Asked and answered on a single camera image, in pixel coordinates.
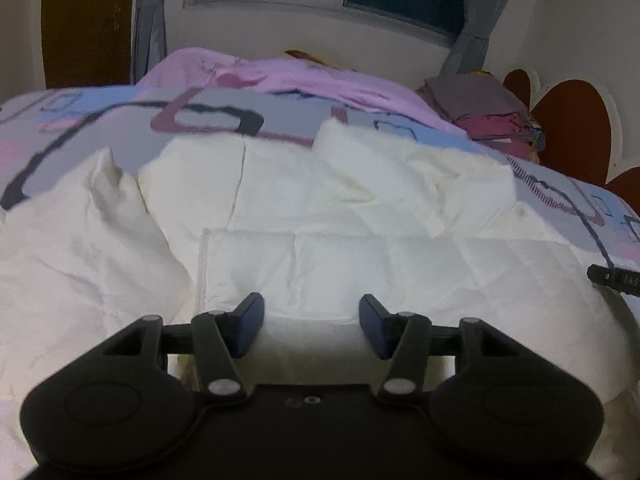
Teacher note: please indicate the red white headboard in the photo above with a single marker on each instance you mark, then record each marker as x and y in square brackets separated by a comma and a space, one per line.
[582, 131]

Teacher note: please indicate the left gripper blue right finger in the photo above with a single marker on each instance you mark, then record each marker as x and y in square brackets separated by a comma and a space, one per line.
[404, 339]

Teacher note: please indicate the white puffer jacket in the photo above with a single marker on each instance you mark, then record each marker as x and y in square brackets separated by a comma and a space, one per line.
[427, 228]

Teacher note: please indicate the pink blanket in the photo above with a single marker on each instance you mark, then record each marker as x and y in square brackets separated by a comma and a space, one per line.
[201, 68]

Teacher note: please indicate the patterned grey pink bedsheet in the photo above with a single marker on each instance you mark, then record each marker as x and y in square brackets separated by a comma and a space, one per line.
[46, 133]

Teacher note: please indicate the stack of folded clothes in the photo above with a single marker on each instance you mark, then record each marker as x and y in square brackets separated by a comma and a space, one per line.
[486, 111]

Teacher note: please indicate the grey curtain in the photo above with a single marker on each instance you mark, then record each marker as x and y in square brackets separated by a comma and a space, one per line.
[148, 37]
[468, 54]

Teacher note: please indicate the yellow patterned cloth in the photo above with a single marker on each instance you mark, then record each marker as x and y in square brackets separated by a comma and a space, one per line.
[305, 56]

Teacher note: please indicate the brown wooden door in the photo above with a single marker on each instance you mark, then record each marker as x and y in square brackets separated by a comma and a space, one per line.
[86, 43]

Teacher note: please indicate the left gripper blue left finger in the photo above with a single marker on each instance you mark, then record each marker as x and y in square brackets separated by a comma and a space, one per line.
[220, 338]

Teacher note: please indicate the right grey curtain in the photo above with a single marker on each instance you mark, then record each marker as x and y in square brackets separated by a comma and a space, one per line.
[468, 54]

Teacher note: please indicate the left grey curtain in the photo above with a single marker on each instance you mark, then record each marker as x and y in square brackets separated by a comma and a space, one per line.
[148, 37]

